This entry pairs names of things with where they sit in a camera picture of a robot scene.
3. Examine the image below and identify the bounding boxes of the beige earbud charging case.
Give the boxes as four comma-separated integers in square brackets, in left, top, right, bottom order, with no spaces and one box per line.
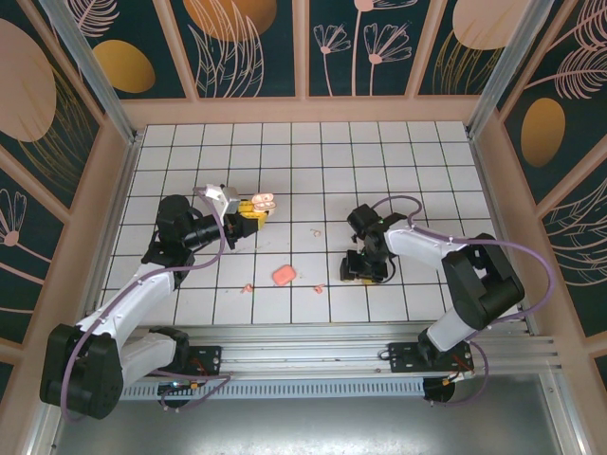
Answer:
[250,191,279,212]

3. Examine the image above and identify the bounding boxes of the pink earbud charging case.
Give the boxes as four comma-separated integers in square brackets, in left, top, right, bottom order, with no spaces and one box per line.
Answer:
[271,264,297,287]

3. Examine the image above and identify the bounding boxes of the black round base connector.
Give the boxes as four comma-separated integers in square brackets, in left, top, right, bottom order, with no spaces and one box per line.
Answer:
[423,376,459,408]
[157,378,200,412]

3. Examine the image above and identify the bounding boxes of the grey metal sheet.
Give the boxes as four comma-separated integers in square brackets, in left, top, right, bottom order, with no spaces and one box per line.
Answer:
[28,373,587,455]

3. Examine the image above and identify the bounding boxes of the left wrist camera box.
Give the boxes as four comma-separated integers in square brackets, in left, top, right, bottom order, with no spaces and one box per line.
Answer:
[193,183,241,216]

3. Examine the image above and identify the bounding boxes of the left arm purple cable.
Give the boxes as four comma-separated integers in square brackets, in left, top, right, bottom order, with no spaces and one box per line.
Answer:
[63,187,233,424]

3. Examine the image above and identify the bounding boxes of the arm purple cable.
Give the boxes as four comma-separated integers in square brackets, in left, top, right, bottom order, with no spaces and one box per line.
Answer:
[63,187,233,424]
[372,194,555,409]

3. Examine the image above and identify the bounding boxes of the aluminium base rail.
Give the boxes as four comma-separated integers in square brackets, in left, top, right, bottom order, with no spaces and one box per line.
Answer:
[45,323,568,381]

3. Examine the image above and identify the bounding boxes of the aluminium side rail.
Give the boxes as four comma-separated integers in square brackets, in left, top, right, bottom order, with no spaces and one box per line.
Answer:
[467,132,537,333]

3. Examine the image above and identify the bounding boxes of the white slotted cable duct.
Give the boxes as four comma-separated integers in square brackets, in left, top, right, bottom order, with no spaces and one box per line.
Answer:
[120,377,427,400]

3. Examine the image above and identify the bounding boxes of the aluminium corner post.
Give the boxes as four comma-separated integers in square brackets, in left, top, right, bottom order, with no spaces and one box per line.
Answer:
[37,0,144,146]
[466,0,557,138]

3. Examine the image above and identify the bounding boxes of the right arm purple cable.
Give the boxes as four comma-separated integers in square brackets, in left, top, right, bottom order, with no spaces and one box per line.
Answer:
[372,194,555,409]

